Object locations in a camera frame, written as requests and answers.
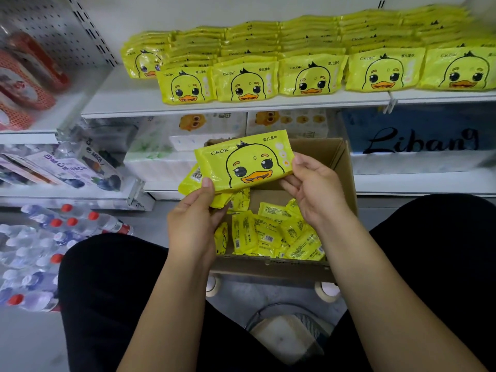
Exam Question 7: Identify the person's left hand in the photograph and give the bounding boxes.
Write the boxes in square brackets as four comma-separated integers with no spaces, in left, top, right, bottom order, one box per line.
[167,178,227,268]

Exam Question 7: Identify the person's right hand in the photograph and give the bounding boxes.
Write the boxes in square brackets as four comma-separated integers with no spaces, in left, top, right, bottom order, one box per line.
[281,153,351,228]

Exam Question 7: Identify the brown cardboard box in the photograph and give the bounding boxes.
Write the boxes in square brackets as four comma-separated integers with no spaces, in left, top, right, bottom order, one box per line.
[203,137,359,287]

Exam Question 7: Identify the white metal shelf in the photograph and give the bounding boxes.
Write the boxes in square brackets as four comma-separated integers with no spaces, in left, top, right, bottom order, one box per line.
[80,0,496,200]

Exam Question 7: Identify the person's left forearm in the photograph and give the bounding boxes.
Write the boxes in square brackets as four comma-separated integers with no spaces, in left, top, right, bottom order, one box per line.
[116,255,214,372]

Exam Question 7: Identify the person's right forearm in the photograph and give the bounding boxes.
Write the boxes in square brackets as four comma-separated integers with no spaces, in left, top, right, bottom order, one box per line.
[310,209,485,372]

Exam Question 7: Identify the person's left cream clog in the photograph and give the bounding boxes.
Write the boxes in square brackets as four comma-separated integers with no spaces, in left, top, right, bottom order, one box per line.
[205,275,223,298]

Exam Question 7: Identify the person's cream clog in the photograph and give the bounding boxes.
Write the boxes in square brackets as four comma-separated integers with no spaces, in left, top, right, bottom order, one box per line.
[205,275,223,298]
[314,281,342,303]

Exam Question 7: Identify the person's right cream clog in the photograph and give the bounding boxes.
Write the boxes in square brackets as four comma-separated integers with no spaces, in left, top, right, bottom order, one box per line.
[314,281,342,303]

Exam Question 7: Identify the person's black trousers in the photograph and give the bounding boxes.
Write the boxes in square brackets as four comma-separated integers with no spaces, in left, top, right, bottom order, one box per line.
[58,193,496,372]

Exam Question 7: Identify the white pegboard shelf unit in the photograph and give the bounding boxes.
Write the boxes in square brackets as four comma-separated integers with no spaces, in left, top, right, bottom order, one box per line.
[0,0,156,212]

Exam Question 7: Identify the green white tissue pack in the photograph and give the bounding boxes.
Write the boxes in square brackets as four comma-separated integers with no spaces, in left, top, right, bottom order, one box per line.
[124,116,195,191]

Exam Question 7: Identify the MIQI boxes with fruit print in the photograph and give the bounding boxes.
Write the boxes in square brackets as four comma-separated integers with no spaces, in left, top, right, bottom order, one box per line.
[0,147,125,191]

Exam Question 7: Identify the pack of red-capped bottles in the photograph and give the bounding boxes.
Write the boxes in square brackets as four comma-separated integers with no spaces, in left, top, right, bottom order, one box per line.
[0,201,133,313]

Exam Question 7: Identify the metal frame stool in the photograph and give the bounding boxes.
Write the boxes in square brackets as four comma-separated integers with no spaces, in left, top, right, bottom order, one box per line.
[246,302,336,365]

